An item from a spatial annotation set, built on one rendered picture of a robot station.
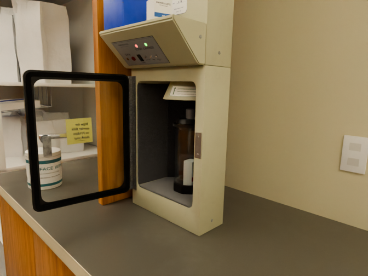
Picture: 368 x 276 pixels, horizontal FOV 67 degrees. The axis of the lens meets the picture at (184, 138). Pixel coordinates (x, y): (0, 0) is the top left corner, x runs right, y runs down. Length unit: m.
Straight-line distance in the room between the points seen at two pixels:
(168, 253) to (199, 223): 0.13
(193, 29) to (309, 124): 0.55
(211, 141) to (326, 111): 0.43
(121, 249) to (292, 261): 0.43
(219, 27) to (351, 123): 0.51
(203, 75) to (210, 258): 0.46
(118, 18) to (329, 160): 0.79
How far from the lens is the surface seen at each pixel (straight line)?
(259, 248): 0.82
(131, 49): 0.84
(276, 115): 1.10
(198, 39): 0.71
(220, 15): 0.79
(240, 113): 1.18
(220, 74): 0.78
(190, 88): 0.82
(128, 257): 0.76
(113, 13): 0.87
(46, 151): 0.86
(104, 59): 0.97
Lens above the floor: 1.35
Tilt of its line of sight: 10 degrees down
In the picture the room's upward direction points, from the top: 1 degrees clockwise
